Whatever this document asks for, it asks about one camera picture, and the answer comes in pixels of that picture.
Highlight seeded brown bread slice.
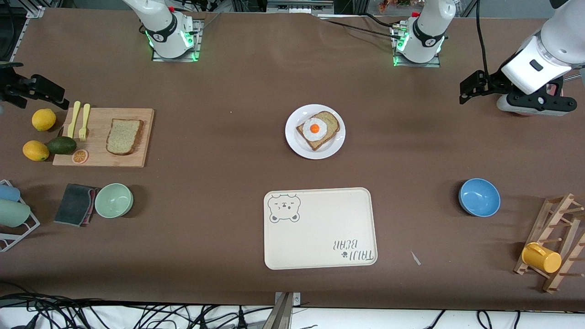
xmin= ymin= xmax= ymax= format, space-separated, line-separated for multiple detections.
xmin=106 ymin=119 xmax=144 ymax=156

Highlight toasted bread slice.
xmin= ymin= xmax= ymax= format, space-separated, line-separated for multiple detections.
xmin=296 ymin=111 xmax=341 ymax=151

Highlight white round plate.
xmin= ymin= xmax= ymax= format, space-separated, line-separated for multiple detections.
xmin=285 ymin=104 xmax=346 ymax=160

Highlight yellow lemon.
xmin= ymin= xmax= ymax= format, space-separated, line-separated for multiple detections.
xmin=22 ymin=140 xmax=50 ymax=162
xmin=32 ymin=109 xmax=57 ymax=132

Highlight yellow plastic knife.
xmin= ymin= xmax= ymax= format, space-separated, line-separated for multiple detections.
xmin=67 ymin=101 xmax=81 ymax=139

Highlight yellow plastic fork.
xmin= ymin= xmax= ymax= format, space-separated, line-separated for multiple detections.
xmin=79 ymin=104 xmax=91 ymax=142

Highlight green avocado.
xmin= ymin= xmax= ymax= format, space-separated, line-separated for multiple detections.
xmin=46 ymin=136 xmax=77 ymax=155

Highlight wooden cutting board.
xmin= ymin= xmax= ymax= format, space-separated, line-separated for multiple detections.
xmin=53 ymin=108 xmax=155 ymax=168

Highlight blue bowl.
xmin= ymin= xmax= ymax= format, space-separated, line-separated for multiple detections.
xmin=458 ymin=178 xmax=501 ymax=218

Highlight orange dried flowers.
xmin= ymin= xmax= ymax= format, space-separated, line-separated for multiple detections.
xmin=378 ymin=0 xmax=412 ymax=12

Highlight dark grey cloth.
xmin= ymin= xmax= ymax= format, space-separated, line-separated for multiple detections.
xmin=53 ymin=183 xmax=96 ymax=227

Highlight pale green cup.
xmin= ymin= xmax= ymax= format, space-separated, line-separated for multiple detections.
xmin=0 ymin=199 xmax=31 ymax=228

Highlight pale green bowl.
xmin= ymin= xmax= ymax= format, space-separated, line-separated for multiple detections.
xmin=94 ymin=183 xmax=134 ymax=219

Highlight wooden mug rack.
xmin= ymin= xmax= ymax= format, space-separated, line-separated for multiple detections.
xmin=513 ymin=193 xmax=585 ymax=294

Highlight fried egg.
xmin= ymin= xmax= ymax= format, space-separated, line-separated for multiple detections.
xmin=302 ymin=117 xmax=327 ymax=141

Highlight yellow mug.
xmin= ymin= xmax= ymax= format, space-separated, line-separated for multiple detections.
xmin=521 ymin=242 xmax=562 ymax=274

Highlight cream bear print tray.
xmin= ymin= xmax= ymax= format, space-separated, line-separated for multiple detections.
xmin=264 ymin=187 xmax=378 ymax=271

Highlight dark metal beam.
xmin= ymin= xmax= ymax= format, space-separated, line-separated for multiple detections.
xmin=266 ymin=292 xmax=294 ymax=329

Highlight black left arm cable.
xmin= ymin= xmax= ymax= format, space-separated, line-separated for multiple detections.
xmin=474 ymin=0 xmax=490 ymax=76

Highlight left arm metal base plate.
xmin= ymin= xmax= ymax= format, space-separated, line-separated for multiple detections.
xmin=391 ymin=25 xmax=441 ymax=68

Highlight black cable on table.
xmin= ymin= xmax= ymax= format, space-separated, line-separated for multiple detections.
xmin=318 ymin=14 xmax=403 ymax=39

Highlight white wire rack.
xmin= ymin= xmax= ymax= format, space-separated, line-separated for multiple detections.
xmin=0 ymin=180 xmax=41 ymax=252

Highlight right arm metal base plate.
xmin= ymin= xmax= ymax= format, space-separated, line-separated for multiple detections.
xmin=152 ymin=18 xmax=202 ymax=62

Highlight grey metal frame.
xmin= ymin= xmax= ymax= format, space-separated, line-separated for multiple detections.
xmin=267 ymin=0 xmax=334 ymax=14

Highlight black cable tangle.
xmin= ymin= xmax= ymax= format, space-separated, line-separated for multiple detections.
xmin=0 ymin=281 xmax=275 ymax=329

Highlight silver table edge bracket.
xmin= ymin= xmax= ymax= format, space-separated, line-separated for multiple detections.
xmin=274 ymin=292 xmax=302 ymax=306

